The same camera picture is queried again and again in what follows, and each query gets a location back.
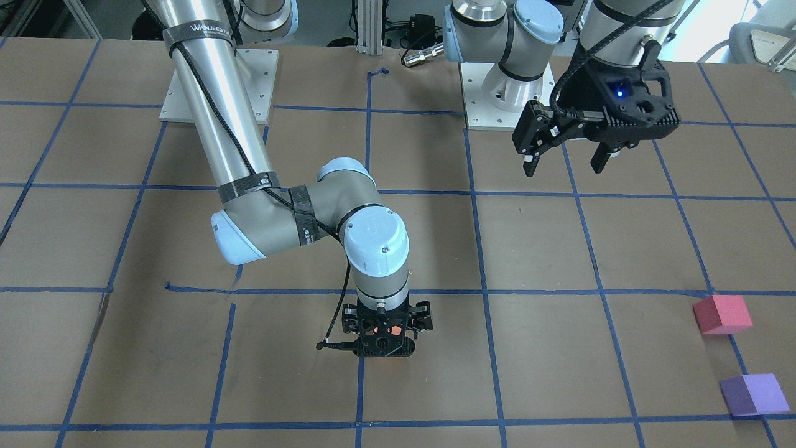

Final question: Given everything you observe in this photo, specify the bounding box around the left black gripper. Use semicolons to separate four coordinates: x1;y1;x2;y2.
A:
512;42;680;177

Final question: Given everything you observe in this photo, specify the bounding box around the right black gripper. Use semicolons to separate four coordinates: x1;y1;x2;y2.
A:
341;301;433;357

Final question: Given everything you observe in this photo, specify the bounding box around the orange foam cube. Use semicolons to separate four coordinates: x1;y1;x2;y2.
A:
370;325;402;337

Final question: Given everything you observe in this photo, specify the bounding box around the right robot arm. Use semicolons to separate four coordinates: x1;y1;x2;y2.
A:
142;1;433;357

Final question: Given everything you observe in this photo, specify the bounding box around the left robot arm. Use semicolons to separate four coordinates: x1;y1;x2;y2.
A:
442;1;683;177

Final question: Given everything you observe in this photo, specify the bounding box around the silver metal cylinder connector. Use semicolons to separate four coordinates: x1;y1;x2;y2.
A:
401;43;445;68

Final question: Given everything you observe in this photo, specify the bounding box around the red foam cube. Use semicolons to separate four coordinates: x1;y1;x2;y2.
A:
693;294;753;334

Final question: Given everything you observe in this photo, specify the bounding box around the purple foam cube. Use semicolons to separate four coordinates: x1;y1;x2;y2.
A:
720;373;790;416

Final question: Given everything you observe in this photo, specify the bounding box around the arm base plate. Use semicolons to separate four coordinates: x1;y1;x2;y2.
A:
159;49;279;124
460;63;555;131

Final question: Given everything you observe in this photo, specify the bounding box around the aluminium frame post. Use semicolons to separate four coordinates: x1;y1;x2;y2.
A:
355;0;384;56

